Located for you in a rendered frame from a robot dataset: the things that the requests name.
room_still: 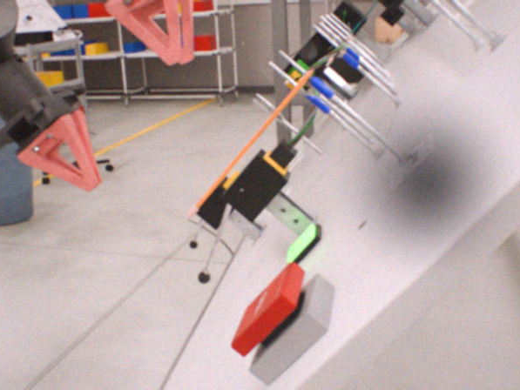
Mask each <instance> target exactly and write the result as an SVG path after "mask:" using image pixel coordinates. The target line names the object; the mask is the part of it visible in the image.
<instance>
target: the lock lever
mask: <svg viewBox="0 0 520 390"><path fill-rule="evenodd" d="M231 208H232V207H231V206H230V205H229V204H226V209H225V212H224V216H223V218H222V220H221V224H220V227H219V231H218V235H217V238H216V239H215V240H214V242H213V248H212V250H211V252H210V255H209V258H208V261H207V264H206V267H205V268H203V271H204V273H205V274H208V273H210V270H209V269H210V267H211V264H212V262H213V257H215V255H214V254H216V252H217V249H218V245H219V242H220V239H221V236H222V232H223V231H224V228H225V225H226V220H227V217H229V214H230V211H231Z"/></svg>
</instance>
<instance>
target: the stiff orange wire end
mask: <svg viewBox="0 0 520 390"><path fill-rule="evenodd" d="M312 73H313V71H312V70H310V71H309V72H307V74H306V75H305V77H304V78H303V79H302V80H301V81H300V82H299V83H298V84H297V86H296V87H295V88H294V89H293V90H291V93H290V94H289V95H288V96H287V98H286V99H285V100H284V101H283V102H282V103H281V105H280V106H278V107H277V109H276V111H275V112H274V113H273V114H272V115H271V117H270V118H269V119H268V120H267V122H266V123H264V124H263V125H262V126H261V128H260V129H259V130H258V131H257V132H256V134H255V136H254V137H252V138H251V140H250V141H249V142H248V143H247V144H246V146H245V148H244V149H243V150H242V151H240V153H239V154H238V155H237V156H236V157H235V159H234V160H233V162H232V163H231V164H230V165H229V166H228V167H227V168H226V169H225V170H224V171H223V173H222V174H221V175H220V177H219V178H218V179H217V180H215V182H214V183H213V185H212V186H211V187H210V189H209V190H208V191H207V192H206V194H205V195H204V196H202V198H201V199H200V200H199V202H198V203H197V204H196V205H194V206H193V207H192V209H191V211H189V212H188V213H187V214H186V216H187V217H186V218H185V219H184V221H183V222H182V225H183V224H184V223H185V222H186V221H187V219H188V218H192V217H193V216H194V215H195V214H196V212H197V211H198V210H199V207H200V206H201V205H202V203H204V202H205V201H206V200H207V198H208V196H209V195H210V194H211V193H212V192H213V190H214V189H215V188H217V187H218V186H219V183H220V182H221V181H222V180H223V178H224V177H225V176H226V175H227V174H228V172H229V171H231V170H232V169H233V168H234V166H235V165H236V164H237V163H238V162H239V159H240V158H242V157H243V156H244V155H245V153H246V152H247V151H248V150H249V149H250V146H251V145H252V144H254V143H255V141H256V140H257V139H258V138H259V137H260V134H261V133H262V132H263V131H264V130H266V129H267V127H268V126H269V125H270V124H271V123H272V121H273V120H274V119H275V118H276V116H277V115H278V114H280V113H281V112H282V110H283V109H284V108H285V106H286V105H287V103H288V102H289V101H290V100H291V99H292V98H293V97H294V96H295V95H296V94H297V93H298V90H299V89H300V88H301V87H302V85H304V83H305V82H306V81H307V80H308V79H309V78H310V77H311V76H312Z"/></svg>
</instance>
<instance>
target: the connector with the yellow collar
mask: <svg viewBox="0 0 520 390"><path fill-rule="evenodd" d="M287 144H288V142H287V141H286V140H285V139H284V138H283V139H282V140H281V141H280V142H279V143H278V144H277V145H276V146H275V148H274V149H273V150H272V152H271V153H270V155H269V156H268V157H270V158H271V159H272V160H273V161H274V162H275V163H276V164H277V165H279V166H280V167H281V168H283V169H284V170H285V169H286V167H287V166H288V165H289V164H290V163H292V162H293V159H294V158H295V157H296V156H297V153H298V151H297V150H295V149H294V148H293V147H292V145H287Z"/></svg>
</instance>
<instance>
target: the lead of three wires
mask: <svg viewBox="0 0 520 390"><path fill-rule="evenodd" d="M309 88H310V89H312V90H313V92H314V95H315V96H317V97H318V98H321V95H320V93H319V92H318V91H317V90H316V89H315V88H314V87H313V86H312V85H311V84H310V86H309ZM317 110H318V108H317V107H315V105H314V104H313V107H312V109H311V111H310V114H309V116H308V118H307V121H306V122H304V124H303V125H302V127H301V128H300V129H299V130H298V132H297V133H296V136H295V137H294V139H293V140H292V141H290V142H289V143H288V144H287V145H292V147H293V148H294V146H295V145H296V144H297V143H298V142H299V141H300V140H301V138H302V136H303V135H305V132H306V130H307V129H308V128H309V127H310V125H311V124H312V123H313V121H314V118H315V115H316V112H317Z"/></svg>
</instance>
